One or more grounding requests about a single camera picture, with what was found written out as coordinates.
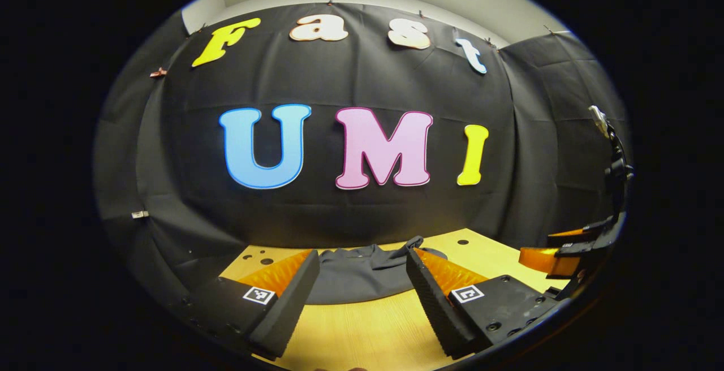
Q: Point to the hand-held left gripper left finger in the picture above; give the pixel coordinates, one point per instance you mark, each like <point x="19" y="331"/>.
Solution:
<point x="288" y="314"/>

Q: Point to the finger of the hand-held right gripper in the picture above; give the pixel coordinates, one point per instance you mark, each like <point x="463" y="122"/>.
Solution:
<point x="588" y="229"/>
<point x="548" y="261"/>

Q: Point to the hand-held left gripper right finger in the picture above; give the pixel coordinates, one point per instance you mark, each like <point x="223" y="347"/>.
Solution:
<point x="435" y="309"/>

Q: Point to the grey button shirt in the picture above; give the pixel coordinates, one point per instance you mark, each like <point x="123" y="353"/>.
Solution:
<point x="362" y="280"/>

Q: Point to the small silver clip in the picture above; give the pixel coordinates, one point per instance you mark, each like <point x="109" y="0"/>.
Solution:
<point x="139" y="214"/>

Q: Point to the black backdrop cloth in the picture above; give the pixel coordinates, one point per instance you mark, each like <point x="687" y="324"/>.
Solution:
<point x="350" y="77"/>

